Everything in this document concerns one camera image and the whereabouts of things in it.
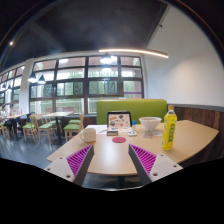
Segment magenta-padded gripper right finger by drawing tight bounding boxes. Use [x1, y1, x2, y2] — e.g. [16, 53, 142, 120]
[128, 143, 184, 187]

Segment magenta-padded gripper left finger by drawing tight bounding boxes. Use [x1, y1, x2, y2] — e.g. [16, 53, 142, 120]
[43, 144, 95, 187]

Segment yellow drink bottle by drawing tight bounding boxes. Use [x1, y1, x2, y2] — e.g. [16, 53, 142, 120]
[161, 105, 178, 151]

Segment white mug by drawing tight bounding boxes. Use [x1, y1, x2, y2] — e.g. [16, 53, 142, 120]
[79, 127, 97, 144]

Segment flat round red coaster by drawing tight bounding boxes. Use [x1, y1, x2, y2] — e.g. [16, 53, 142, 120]
[111, 136, 127, 144]

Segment white paper sheet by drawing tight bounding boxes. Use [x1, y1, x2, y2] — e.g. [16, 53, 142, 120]
[85, 124, 109, 134]

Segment white bowl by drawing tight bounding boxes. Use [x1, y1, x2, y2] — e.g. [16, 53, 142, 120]
[138, 116, 163, 132]

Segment small dark box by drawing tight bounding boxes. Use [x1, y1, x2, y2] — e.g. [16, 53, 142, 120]
[106, 129, 120, 137]

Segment black-framed tablet with stickers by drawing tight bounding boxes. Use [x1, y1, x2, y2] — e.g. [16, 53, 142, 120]
[106, 110, 133, 132]

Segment wooden chairs with green seats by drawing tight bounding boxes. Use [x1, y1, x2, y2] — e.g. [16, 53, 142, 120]
[0, 112, 85, 144]

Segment wooden dining table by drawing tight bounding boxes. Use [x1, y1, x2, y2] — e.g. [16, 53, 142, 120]
[42, 111, 75, 145]

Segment green upholstered bench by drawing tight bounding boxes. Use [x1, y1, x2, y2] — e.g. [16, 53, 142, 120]
[96, 98, 168, 126]

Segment large black-framed window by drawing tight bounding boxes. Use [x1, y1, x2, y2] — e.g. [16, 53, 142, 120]
[0, 54, 145, 116]

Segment person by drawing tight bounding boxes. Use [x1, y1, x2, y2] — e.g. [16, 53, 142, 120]
[0, 104, 8, 121]

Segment long linear ceiling light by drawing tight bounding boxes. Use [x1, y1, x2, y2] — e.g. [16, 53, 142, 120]
[98, 48, 170, 59]

